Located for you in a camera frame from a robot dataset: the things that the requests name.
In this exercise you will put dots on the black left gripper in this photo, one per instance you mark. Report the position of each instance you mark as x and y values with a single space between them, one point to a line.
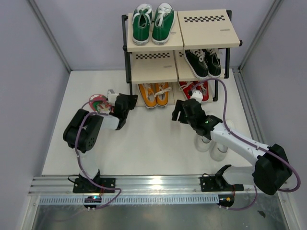
132 99

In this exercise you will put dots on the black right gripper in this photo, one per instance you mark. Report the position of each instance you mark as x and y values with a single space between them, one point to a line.
179 108

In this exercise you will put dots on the orange canvas sneaker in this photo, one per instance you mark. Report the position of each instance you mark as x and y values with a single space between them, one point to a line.
148 95
162 90

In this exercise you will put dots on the pink green sandal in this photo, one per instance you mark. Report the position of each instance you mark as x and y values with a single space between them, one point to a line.
100 103

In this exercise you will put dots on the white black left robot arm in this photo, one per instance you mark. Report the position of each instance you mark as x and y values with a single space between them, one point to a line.
82 133

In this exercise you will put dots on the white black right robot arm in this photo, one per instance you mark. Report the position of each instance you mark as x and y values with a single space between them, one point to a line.
269 167

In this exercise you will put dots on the cream black shoe shelf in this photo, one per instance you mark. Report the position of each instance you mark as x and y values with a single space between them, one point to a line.
152 63

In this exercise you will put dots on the red canvas sneaker left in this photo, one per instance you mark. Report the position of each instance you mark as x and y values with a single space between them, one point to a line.
185 87

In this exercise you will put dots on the red canvas sneaker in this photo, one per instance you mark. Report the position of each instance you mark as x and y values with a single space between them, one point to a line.
185 87
204 89

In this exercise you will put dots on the red canvas sneaker right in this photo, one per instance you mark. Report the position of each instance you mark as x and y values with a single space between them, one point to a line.
204 89

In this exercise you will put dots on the white leather sneaker left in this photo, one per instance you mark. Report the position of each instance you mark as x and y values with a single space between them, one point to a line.
202 144

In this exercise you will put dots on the white leather sneaker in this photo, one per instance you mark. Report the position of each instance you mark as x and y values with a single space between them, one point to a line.
202 144
219 150

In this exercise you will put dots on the black canvas sneaker left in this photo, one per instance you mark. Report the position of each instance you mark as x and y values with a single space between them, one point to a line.
196 60

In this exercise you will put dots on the black canvas sneaker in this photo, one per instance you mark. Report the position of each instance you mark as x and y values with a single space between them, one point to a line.
196 60
213 62

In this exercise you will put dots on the white leather sneaker right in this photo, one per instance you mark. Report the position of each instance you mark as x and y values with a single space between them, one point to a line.
219 150

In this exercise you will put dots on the black canvas sneaker right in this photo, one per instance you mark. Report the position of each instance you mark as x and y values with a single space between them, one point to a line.
213 62

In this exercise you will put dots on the green canvas sneaker left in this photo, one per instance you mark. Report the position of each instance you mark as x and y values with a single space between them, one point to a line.
141 23

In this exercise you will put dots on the green canvas sneaker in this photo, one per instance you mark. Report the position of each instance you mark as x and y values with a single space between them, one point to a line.
164 20
141 23

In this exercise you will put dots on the green canvas sneaker right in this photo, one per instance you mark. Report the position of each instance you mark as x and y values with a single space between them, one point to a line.
164 20

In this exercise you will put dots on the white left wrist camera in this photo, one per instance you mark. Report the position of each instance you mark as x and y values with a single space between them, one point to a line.
112 96

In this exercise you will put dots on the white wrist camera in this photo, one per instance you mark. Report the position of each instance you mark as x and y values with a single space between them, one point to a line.
197 95
112 96

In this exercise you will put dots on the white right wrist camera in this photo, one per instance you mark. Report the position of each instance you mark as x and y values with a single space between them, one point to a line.
197 95

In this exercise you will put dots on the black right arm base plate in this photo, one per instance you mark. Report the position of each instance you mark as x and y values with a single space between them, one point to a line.
212 183

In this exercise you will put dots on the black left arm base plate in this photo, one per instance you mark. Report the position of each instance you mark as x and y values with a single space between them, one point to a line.
82 185

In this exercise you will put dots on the slotted grey cable duct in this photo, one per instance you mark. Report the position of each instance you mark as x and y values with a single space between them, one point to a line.
129 200

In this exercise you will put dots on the aluminium mounting rail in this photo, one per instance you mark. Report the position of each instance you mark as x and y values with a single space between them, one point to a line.
130 185

